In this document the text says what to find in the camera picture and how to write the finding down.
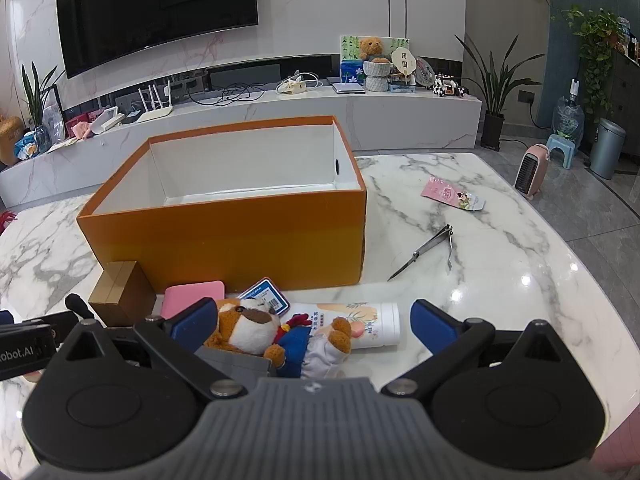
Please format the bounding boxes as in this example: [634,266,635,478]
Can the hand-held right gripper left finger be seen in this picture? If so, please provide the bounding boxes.
[47,297,249,403]

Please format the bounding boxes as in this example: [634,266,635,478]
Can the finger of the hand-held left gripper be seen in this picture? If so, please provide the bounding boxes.
[65,292,96,321]

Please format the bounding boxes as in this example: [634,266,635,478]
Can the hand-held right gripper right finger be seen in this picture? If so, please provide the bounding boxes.
[380,299,576,402]

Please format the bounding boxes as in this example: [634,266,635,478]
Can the small brown cardboard box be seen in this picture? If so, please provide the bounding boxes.
[88,261,157,328]

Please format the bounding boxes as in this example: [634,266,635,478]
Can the brown plush dog toy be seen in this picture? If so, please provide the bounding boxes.
[202,297,353,378]

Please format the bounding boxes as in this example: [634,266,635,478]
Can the white printed tube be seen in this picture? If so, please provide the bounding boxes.
[285,301,401,350]

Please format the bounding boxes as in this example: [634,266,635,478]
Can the orange cardboard box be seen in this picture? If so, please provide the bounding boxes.
[76,115,369,293]

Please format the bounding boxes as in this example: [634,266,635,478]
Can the pink wallet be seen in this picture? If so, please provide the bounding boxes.
[161,280,226,321]

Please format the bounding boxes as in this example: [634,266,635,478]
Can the grey box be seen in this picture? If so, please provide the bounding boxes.
[192,342,278,378]

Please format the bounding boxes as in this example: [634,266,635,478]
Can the metal nail clipper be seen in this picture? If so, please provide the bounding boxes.
[386,223,457,282]

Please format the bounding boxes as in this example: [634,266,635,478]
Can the blue and white card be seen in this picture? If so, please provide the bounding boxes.
[239,276,292,317]

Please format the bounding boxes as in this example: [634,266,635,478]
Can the pink printed packet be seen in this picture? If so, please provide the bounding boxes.
[420,177,487,212]

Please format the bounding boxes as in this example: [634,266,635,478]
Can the blue snack bag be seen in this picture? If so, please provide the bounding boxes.
[15,132,40,161]

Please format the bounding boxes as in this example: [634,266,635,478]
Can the pink plush item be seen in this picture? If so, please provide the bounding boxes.
[65,115,95,140]

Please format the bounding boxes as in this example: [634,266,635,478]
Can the golden brown ornament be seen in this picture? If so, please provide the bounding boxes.
[0,115,23,168]

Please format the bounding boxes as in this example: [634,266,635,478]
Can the pink space heater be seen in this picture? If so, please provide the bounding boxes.
[515,143,551,202]

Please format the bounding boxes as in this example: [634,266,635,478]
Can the white rectangular box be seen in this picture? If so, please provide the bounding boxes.
[92,107,126,135]

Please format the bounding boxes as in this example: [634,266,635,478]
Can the potted long leaf plant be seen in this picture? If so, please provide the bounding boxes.
[455,34,543,152]

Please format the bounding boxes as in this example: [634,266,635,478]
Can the white wifi router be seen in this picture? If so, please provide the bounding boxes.
[136,82,176,123]

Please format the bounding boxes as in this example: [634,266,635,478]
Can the tall leaf plant in vase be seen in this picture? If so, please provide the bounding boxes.
[20,62,66,153]

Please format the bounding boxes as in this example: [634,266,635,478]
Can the white marble tv console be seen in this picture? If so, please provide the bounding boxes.
[0,55,483,208]

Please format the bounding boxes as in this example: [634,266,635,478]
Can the small teal stool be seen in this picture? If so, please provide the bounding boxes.
[545,132,581,171]

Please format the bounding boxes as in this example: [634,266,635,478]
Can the black and white cow toy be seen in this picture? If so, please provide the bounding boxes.
[432,74,471,98]

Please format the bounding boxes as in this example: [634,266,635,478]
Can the grey trash can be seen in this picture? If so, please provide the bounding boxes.
[590,117,627,181]

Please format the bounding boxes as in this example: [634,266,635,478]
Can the large water bottle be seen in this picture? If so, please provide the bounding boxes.
[552,79,586,141]

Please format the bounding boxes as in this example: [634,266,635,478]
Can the decorative round plate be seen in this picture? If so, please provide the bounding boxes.
[415,57,439,88]

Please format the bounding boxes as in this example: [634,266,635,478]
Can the white knitted basket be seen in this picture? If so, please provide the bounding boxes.
[363,60,392,92]

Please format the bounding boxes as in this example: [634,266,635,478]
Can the round paper fan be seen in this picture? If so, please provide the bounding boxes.
[390,47,416,83]

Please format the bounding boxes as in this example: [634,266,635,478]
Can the green bamboo painting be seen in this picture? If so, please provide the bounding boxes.
[340,35,410,83]

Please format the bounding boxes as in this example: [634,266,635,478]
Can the brown teddy bear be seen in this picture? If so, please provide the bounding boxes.
[357,36,393,64]

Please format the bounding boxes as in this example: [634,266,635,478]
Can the dark cabinet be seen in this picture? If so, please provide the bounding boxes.
[607,35,640,171]

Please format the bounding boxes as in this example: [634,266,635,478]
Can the green leafy climbing plant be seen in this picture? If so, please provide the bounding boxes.
[552,5,623,116]

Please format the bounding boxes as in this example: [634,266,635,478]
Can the black picture frame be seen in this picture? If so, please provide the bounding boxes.
[42,85,67,143]

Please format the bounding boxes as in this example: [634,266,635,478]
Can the black cables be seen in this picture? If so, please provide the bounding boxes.
[220,82,281,104]

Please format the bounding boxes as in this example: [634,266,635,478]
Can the white charger with cable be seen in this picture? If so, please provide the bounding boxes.
[276,72,323,96]

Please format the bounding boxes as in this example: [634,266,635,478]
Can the black wall television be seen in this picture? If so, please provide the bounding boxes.
[54,0,260,79]

